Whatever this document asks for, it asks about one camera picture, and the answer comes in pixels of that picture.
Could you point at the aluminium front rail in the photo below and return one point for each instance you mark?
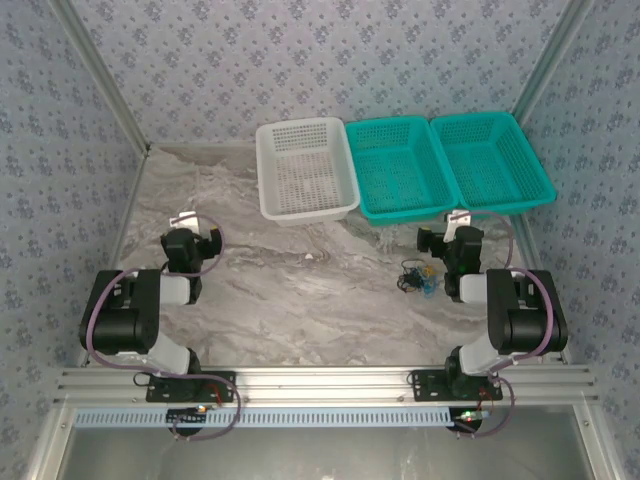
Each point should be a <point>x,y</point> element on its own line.
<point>325,382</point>

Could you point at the white perforated plastic basket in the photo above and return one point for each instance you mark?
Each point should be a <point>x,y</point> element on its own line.
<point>270,165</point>

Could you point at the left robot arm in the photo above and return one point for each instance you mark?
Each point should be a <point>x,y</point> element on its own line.
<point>120,325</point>

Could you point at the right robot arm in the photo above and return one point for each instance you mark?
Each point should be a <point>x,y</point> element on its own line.
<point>530,325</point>

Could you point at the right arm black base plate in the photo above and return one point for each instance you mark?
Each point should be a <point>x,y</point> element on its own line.
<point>425,387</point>

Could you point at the grey metal shelf panel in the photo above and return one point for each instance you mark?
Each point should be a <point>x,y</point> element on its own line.
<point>325,455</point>

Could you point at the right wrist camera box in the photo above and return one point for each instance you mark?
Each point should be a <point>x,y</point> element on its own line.
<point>457,220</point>

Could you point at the teal perforated plastic basket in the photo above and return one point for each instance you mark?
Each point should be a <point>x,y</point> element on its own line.
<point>390,135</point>
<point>500,130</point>

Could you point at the aluminium frame post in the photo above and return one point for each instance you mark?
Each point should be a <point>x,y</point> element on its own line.
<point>106,75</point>
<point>552,60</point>

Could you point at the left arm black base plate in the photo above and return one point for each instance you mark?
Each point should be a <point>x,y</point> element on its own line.
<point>160,392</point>

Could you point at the small circuit board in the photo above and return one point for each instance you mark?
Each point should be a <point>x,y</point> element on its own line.
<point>467,416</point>
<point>187,417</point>

